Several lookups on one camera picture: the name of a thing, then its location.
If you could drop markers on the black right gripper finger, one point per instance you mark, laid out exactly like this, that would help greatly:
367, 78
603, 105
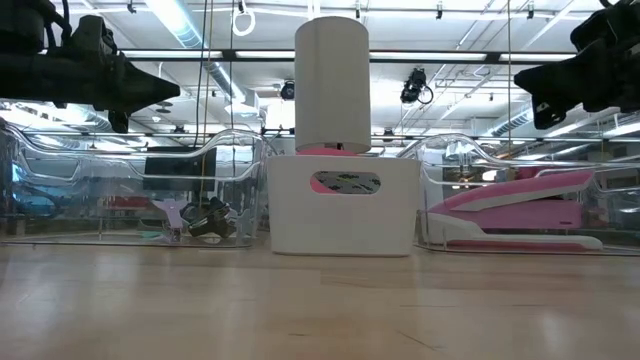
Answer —
550, 115
555, 80

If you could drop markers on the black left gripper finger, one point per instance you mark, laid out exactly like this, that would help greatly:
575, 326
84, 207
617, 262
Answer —
150, 90
119, 122

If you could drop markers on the pale lilac staple remover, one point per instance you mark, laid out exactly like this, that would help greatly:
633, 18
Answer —
172, 212

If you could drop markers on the black staple remover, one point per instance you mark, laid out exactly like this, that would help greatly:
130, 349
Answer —
210, 227

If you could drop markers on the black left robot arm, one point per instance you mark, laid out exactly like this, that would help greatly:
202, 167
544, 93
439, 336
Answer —
25, 80

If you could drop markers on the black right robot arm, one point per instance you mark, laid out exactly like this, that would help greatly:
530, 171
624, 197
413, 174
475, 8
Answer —
635, 10

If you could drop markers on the black monitor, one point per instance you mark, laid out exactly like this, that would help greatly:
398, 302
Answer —
180, 167

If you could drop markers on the clear plastic bin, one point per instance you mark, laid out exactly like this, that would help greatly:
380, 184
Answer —
50, 220
450, 150

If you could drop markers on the white paper cup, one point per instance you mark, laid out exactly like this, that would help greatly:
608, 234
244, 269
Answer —
332, 85

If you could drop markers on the white plastic bin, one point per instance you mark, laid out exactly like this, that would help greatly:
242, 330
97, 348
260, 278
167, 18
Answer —
345, 225

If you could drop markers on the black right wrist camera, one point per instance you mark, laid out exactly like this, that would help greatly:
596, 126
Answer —
600, 27

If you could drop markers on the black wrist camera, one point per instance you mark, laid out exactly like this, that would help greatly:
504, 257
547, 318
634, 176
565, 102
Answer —
90, 32
600, 27

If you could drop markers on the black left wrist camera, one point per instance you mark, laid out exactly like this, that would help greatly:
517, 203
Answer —
90, 32

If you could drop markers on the silver ceiling duct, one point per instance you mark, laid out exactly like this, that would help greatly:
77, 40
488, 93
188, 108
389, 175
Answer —
185, 30

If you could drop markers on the black ceiling camera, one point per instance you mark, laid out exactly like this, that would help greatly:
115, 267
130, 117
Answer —
412, 85
287, 90

